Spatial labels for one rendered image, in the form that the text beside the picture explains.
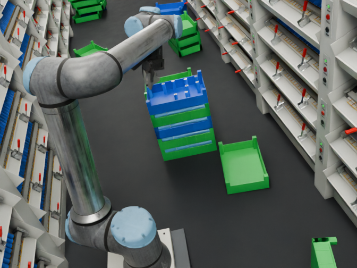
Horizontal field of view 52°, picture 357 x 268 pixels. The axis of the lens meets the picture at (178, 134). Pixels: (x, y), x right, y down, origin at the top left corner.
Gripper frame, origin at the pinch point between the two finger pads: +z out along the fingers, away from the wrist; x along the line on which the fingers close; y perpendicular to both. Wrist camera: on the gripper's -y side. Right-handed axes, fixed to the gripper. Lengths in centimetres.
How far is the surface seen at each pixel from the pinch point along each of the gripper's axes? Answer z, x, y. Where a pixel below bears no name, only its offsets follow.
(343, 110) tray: -14, -83, 30
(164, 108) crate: 11.2, -5.2, 6.1
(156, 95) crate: 11.7, 10.8, 11.1
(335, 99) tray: -16, -78, 32
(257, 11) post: -32, -13, 55
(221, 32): -1, 53, 90
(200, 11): -1, 116, 120
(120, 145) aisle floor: 49, 31, -2
